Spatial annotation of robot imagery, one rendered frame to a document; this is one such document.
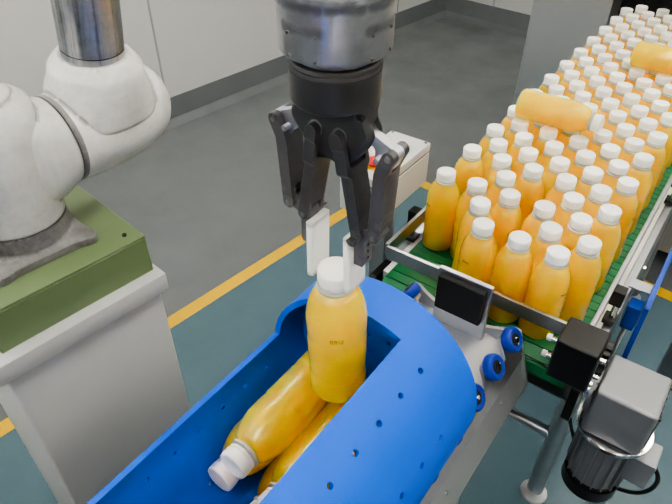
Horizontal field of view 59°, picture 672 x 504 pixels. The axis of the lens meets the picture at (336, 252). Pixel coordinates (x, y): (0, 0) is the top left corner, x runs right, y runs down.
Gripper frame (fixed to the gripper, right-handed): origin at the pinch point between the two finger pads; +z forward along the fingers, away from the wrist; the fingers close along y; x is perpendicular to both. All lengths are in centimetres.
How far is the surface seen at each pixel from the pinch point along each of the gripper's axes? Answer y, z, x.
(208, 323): -111, 137, 66
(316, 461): 7.4, 13.1, -13.4
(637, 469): 38, 67, 46
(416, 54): -189, 142, 369
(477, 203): -6, 27, 53
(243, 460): -3.5, 23.8, -13.4
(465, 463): 14, 48, 16
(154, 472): -12.8, 27.4, -19.4
